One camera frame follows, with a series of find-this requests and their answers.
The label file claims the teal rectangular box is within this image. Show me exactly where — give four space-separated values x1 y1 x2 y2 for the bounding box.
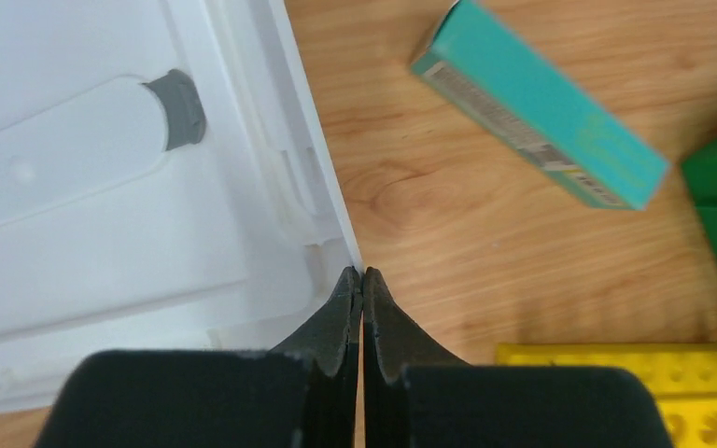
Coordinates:
411 1 670 210

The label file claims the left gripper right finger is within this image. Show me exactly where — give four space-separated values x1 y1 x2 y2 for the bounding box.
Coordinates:
362 268 671 447

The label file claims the white tray lid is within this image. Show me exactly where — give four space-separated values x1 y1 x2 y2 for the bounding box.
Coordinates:
0 1 362 414

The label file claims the yellow test tube rack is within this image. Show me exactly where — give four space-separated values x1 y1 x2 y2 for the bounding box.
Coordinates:
495 343 717 447

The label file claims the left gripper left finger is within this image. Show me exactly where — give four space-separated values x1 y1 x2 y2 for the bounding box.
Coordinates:
36 268 361 447

